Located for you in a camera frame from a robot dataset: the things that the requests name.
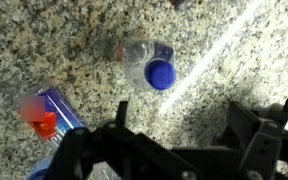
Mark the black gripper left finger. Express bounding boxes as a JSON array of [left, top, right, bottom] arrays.
[[43, 100, 205, 180]]

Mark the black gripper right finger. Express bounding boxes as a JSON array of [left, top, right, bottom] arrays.
[[213, 97, 288, 180]]

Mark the water bottle blue cap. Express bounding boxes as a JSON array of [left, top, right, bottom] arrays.
[[119, 38, 176, 90]]

